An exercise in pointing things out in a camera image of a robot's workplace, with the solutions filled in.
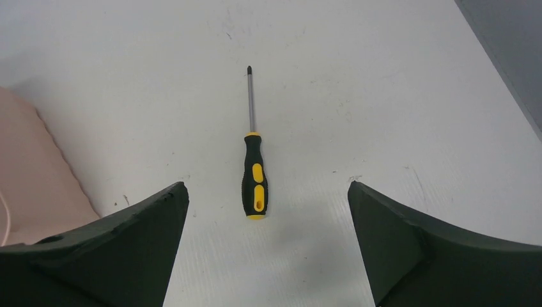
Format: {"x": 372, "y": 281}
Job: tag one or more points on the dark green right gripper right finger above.
{"x": 413, "y": 259}

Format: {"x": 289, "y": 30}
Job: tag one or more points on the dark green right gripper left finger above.
{"x": 124, "y": 259}

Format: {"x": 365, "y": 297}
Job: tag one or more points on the black yellow handled screwdriver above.
{"x": 254, "y": 182}

